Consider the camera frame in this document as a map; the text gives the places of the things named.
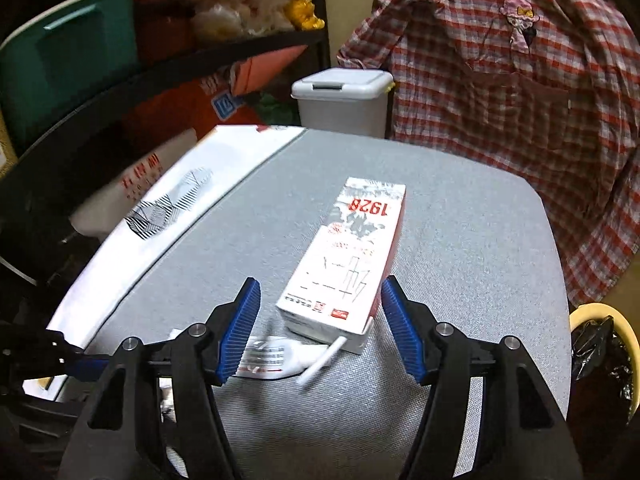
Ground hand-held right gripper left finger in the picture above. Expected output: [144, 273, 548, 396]
[59, 276, 262, 480]

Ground orange cardboard carton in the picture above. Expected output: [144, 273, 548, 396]
[122, 45, 308, 156]

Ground clear bags of pale snacks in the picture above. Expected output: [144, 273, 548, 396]
[192, 0, 313, 43]

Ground white and red carton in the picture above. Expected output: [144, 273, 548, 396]
[275, 176, 407, 356]

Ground yellow bin black bag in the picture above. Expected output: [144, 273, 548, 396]
[570, 316, 640, 426]

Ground yellow plastic bag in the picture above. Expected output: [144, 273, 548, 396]
[284, 0, 326, 31]

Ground white sack with red print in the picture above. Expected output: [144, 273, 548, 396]
[70, 127, 201, 236]

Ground white lidded bin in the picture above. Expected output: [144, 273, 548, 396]
[291, 67, 396, 138]

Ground black shelf rack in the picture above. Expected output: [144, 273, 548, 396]
[0, 0, 331, 171]

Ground white tube with red print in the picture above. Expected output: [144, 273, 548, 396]
[235, 335, 346, 386]

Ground white plastic wrapper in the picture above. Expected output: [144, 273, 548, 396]
[159, 327, 187, 413]

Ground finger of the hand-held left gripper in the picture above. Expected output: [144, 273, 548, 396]
[46, 331, 113, 381]

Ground white printed paper bag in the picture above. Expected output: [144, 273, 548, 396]
[22, 125, 306, 403]

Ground red plaid shirt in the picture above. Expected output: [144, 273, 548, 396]
[337, 0, 640, 306]

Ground green plastic bag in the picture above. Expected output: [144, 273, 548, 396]
[257, 92, 301, 127]

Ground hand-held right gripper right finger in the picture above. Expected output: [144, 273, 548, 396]
[381, 275, 585, 480]

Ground teal storage box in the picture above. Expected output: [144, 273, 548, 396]
[0, 0, 138, 153]

